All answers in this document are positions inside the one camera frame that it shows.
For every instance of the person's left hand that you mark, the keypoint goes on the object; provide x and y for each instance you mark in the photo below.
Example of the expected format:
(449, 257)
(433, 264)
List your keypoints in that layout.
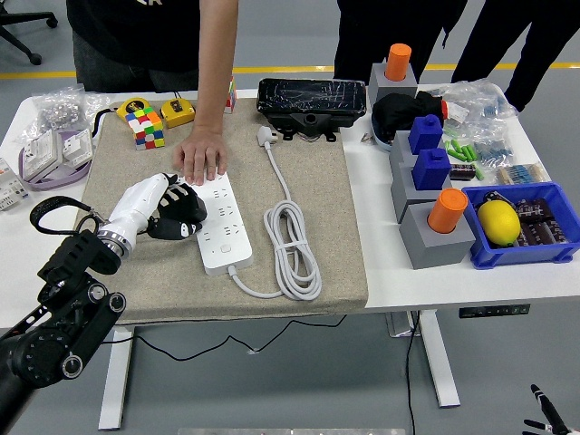
(201, 154)

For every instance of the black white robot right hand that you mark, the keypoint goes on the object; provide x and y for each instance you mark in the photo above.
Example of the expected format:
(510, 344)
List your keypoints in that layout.
(546, 405)

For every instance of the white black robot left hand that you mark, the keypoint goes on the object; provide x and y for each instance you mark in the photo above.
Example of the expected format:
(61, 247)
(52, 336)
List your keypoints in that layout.
(136, 204)

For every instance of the black plug adapter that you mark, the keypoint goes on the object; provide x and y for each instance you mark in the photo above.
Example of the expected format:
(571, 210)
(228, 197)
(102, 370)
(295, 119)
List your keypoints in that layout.
(192, 208)

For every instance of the white power strip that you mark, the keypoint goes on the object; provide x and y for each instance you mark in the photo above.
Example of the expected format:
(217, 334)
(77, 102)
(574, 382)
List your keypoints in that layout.
(226, 258)

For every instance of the person's left forearm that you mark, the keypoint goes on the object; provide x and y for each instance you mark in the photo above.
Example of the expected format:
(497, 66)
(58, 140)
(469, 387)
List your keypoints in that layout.
(215, 68)

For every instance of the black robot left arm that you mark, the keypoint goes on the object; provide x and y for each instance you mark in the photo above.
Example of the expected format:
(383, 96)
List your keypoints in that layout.
(68, 317)

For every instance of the square yellow tape measure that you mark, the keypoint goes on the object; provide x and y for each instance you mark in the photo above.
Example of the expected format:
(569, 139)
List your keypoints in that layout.
(176, 113)

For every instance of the colourful puzzle cube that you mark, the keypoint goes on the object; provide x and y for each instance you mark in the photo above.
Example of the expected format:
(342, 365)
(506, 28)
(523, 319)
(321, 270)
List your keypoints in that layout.
(231, 97)
(147, 131)

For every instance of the white socket box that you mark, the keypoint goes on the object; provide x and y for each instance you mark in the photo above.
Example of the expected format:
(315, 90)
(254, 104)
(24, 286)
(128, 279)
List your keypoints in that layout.
(41, 154)
(77, 145)

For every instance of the round yellow tape measure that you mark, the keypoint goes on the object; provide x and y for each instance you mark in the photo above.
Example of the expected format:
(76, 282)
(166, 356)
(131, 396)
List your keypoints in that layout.
(131, 108)

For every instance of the purple tray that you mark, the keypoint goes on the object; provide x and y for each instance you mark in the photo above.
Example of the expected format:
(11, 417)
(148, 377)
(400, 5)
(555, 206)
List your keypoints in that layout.
(50, 183)

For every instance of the black table control panel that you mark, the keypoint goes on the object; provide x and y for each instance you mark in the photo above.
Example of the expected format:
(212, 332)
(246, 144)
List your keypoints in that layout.
(494, 311)

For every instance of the white table leg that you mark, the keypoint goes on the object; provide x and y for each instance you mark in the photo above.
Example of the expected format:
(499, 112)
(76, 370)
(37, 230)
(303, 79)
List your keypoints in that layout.
(439, 362)
(113, 385)

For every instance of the clear bag of screws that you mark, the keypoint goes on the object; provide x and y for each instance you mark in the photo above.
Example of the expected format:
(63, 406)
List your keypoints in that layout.
(59, 113)

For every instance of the black wrapped case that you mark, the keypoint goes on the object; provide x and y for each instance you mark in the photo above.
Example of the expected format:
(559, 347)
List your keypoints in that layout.
(312, 99)

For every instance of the white circuit breaker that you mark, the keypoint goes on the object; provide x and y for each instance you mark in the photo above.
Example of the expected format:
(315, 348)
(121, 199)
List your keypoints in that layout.
(11, 190)

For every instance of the person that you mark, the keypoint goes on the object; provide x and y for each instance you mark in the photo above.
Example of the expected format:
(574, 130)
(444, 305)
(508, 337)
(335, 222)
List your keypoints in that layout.
(521, 36)
(136, 36)
(385, 27)

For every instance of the blue plastic bin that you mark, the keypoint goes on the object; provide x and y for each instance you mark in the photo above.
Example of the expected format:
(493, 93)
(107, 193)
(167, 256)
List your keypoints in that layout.
(512, 256)

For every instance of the grey box under table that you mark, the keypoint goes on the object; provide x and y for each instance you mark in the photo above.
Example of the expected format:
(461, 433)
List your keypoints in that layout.
(399, 326)

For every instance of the grey-brown mat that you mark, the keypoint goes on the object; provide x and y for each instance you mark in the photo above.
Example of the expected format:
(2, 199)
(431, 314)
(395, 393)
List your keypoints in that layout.
(342, 254)

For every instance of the dark brown capacitor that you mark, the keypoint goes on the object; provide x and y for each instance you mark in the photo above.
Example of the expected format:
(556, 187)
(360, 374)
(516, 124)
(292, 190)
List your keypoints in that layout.
(534, 209)
(462, 172)
(558, 233)
(534, 233)

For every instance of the light blue dish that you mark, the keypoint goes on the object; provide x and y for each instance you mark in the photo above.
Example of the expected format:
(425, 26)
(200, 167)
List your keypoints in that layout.
(383, 144)

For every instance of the yellow lemon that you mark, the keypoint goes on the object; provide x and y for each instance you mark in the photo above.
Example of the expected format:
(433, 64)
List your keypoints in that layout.
(498, 222)

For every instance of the grey block with socket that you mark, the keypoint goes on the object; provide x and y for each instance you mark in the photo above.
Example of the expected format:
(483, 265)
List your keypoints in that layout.
(435, 251)
(408, 84)
(399, 149)
(403, 190)

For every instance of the black cloth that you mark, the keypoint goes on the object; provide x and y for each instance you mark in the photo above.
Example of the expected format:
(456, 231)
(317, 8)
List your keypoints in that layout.
(394, 113)

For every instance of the small black clip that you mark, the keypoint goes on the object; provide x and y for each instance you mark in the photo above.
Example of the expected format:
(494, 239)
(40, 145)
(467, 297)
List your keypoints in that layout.
(491, 197)

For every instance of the black office chair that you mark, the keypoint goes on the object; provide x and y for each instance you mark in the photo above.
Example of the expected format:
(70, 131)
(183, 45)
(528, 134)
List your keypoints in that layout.
(27, 17)

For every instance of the orange cylinder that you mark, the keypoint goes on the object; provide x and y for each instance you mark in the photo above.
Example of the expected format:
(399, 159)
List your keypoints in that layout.
(398, 61)
(446, 210)

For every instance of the blue block with knob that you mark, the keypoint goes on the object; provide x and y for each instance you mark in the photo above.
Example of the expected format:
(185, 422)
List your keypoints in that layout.
(430, 170)
(423, 136)

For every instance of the clear bag of resistors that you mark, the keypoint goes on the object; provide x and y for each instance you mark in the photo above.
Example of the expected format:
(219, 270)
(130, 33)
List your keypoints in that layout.
(521, 173)

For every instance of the green plastic anchor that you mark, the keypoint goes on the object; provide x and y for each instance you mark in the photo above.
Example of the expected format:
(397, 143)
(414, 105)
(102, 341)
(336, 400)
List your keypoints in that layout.
(451, 132)
(478, 172)
(451, 148)
(463, 151)
(471, 153)

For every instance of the small clear bag blue parts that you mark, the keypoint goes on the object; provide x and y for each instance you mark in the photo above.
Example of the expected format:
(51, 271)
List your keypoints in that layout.
(491, 147)

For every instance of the large clear bag blue parts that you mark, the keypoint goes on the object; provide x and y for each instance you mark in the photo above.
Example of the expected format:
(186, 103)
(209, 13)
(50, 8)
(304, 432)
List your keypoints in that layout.
(494, 106)

